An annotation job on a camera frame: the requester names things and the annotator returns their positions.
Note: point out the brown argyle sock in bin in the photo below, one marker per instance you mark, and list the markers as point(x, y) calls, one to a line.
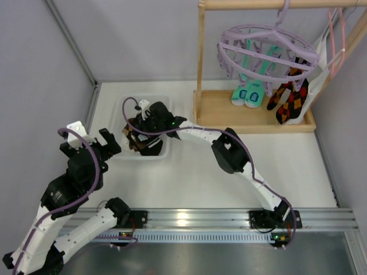
point(128, 139)

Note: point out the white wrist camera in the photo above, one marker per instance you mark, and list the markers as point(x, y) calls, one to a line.
point(142, 105)
point(78, 128)

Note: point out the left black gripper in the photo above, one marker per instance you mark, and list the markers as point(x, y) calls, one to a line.
point(96, 149)

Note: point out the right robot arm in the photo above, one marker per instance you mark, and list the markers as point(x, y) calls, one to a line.
point(231, 156)

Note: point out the black grey blue sock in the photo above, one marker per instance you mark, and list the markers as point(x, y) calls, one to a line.
point(140, 139)

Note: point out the argyle sock red yellow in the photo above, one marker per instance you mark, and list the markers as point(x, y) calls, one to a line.
point(291, 109)

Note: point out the wooden clothes rack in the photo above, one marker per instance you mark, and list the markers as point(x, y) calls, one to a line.
point(212, 108)

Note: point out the white tote bag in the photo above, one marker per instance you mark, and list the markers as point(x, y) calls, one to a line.
point(317, 78)

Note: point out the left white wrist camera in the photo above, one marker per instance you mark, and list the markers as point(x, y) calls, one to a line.
point(78, 128)

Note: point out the aluminium mounting rail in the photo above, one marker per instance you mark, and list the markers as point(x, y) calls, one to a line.
point(316, 219)

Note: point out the purple round clip hanger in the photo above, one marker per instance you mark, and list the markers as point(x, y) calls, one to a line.
point(266, 54)

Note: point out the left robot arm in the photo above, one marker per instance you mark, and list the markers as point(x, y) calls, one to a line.
point(43, 251)

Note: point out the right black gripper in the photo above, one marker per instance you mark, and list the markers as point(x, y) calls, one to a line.
point(142, 132)

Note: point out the slotted grey cable duct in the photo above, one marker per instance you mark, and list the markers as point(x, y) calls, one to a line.
point(145, 236)

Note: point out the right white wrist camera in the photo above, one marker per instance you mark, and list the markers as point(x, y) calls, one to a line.
point(142, 105)

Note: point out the teal sock left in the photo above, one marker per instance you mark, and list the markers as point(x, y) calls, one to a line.
point(239, 94)

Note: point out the white plastic bin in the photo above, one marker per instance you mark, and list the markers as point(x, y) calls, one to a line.
point(117, 123)

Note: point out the teal sock with blue patch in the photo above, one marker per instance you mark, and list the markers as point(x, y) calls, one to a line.
point(257, 88)

